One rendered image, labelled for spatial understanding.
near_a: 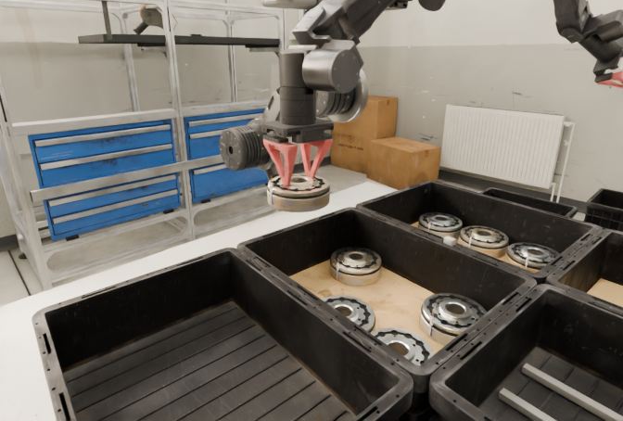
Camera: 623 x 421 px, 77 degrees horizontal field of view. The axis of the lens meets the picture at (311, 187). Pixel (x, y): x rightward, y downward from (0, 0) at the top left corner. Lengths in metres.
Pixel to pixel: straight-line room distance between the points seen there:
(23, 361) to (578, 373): 0.94
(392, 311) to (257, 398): 0.28
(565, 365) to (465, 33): 3.64
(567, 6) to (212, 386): 1.17
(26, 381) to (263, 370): 0.47
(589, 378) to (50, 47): 3.12
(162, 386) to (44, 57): 2.76
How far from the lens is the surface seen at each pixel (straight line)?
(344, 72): 0.55
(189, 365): 0.64
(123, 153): 2.44
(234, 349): 0.65
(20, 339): 1.04
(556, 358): 0.73
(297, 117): 0.60
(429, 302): 0.71
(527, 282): 0.68
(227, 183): 2.79
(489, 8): 4.08
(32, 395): 0.90
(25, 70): 3.17
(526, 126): 3.83
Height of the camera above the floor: 1.25
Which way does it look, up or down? 19 degrees down
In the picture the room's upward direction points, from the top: straight up
